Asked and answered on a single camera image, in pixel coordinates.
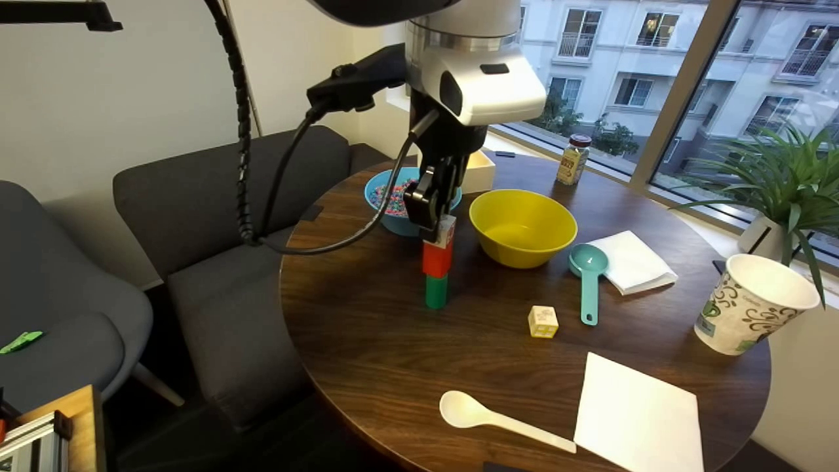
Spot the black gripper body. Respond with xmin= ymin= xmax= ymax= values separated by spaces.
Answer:
xmin=409 ymin=92 xmax=488 ymax=187

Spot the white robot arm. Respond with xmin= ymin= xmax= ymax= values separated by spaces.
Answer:
xmin=307 ymin=0 xmax=546 ymax=238

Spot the blue bowl with candies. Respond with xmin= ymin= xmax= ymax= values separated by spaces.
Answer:
xmin=362 ymin=165 xmax=430 ymax=238

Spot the white paper sheet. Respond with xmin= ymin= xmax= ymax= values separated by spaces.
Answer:
xmin=575 ymin=355 xmax=704 ymax=472

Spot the potted green plant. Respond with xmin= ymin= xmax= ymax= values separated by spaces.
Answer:
xmin=686 ymin=126 xmax=839 ymax=297

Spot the teal measuring scoop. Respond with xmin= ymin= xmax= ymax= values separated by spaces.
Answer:
xmin=568 ymin=244 xmax=609 ymax=328

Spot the glass jar with label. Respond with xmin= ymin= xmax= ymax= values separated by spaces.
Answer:
xmin=555 ymin=135 xmax=593 ymax=187

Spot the aluminium frame cart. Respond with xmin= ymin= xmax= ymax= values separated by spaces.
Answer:
xmin=0 ymin=385 xmax=107 ymax=472

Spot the patterned paper cup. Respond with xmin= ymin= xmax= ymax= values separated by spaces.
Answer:
xmin=694 ymin=255 xmax=820 ymax=356

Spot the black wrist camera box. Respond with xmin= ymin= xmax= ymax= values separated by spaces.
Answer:
xmin=307 ymin=46 xmax=409 ymax=115

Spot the green cylinder block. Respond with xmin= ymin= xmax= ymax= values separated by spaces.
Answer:
xmin=424 ymin=278 xmax=447 ymax=309

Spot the white number cube block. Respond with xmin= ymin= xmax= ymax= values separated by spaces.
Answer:
xmin=433 ymin=215 xmax=455 ymax=249

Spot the white plastic spoon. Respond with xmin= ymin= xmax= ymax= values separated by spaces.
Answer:
xmin=437 ymin=391 xmax=577 ymax=453

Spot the white wooden box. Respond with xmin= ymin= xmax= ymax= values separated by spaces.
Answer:
xmin=461 ymin=151 xmax=496 ymax=195

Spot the yellowish cube block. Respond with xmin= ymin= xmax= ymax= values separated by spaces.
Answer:
xmin=527 ymin=304 xmax=559 ymax=339

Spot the grey armchair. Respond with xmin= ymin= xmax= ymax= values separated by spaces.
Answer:
xmin=0 ymin=181 xmax=184 ymax=413

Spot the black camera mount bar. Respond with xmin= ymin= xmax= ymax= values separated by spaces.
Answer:
xmin=0 ymin=0 xmax=124 ymax=31

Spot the yellow bowl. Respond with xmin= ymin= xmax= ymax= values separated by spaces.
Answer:
xmin=468 ymin=190 xmax=578 ymax=271

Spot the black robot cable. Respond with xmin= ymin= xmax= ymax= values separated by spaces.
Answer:
xmin=202 ymin=0 xmax=422 ymax=257

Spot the folded white napkin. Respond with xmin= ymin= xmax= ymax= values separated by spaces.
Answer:
xmin=596 ymin=231 xmax=678 ymax=297

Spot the dark grey sofa bench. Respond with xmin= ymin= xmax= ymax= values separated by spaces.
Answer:
xmin=113 ymin=126 xmax=391 ymax=430

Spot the orange rectangular block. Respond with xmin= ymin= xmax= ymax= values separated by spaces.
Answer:
xmin=422 ymin=241 xmax=453 ymax=278

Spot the round wooden table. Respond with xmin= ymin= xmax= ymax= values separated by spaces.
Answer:
xmin=280 ymin=157 xmax=770 ymax=472

